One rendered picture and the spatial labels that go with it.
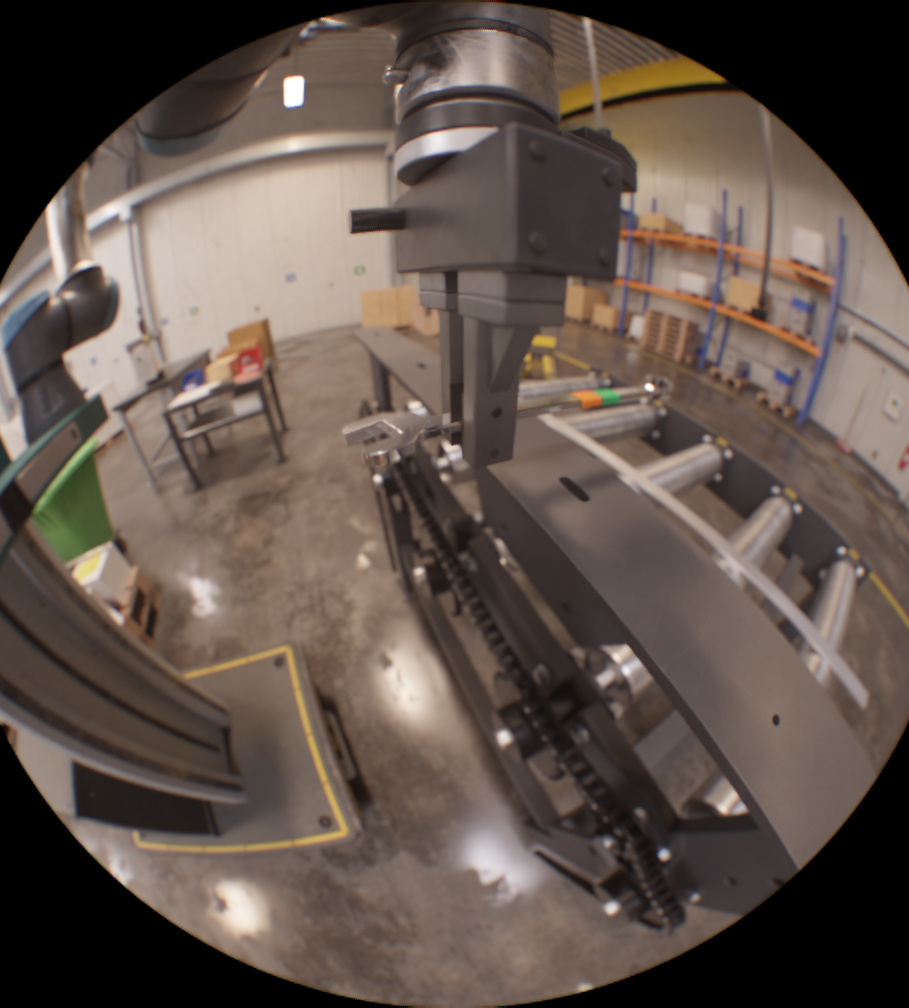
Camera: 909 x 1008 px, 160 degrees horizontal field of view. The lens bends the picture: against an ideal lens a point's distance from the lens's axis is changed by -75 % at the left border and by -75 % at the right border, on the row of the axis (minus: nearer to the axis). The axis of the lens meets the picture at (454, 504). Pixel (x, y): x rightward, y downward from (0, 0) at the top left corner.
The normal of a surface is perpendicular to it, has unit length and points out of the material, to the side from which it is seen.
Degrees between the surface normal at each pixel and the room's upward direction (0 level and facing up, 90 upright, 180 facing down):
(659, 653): 0
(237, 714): 0
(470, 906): 0
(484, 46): 90
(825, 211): 90
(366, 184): 90
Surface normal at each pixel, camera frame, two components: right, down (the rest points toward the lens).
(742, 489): -0.91, 0.27
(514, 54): 0.33, 0.60
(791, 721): -0.01, -0.76
